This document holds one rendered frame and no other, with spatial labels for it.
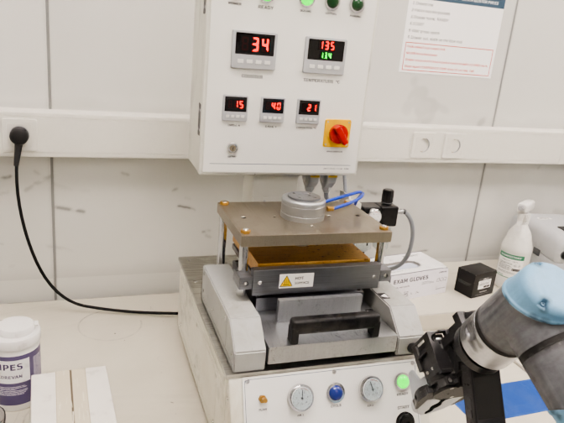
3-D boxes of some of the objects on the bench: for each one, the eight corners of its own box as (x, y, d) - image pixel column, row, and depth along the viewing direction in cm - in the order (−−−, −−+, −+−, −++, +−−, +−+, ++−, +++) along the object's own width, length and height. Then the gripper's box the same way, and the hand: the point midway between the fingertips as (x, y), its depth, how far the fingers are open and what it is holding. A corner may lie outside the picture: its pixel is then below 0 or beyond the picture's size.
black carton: (453, 289, 157) (457, 266, 155) (475, 284, 162) (479, 261, 160) (471, 299, 152) (476, 274, 150) (493, 293, 157) (498, 269, 155)
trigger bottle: (498, 277, 169) (517, 195, 161) (527, 286, 164) (547, 202, 156) (488, 284, 162) (506, 200, 155) (516, 295, 157) (537, 207, 150)
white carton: (349, 284, 154) (352, 259, 152) (415, 274, 165) (420, 250, 163) (377, 305, 144) (381, 278, 142) (446, 292, 155) (451, 267, 153)
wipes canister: (-7, 386, 107) (-12, 313, 102) (44, 381, 110) (41, 310, 105) (-14, 416, 99) (-19, 338, 95) (42, 409, 102) (39, 334, 98)
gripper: (497, 308, 80) (428, 368, 96) (440, 311, 77) (379, 373, 93) (523, 368, 75) (446, 421, 91) (463, 373, 72) (395, 427, 88)
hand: (421, 412), depth 89 cm, fingers closed
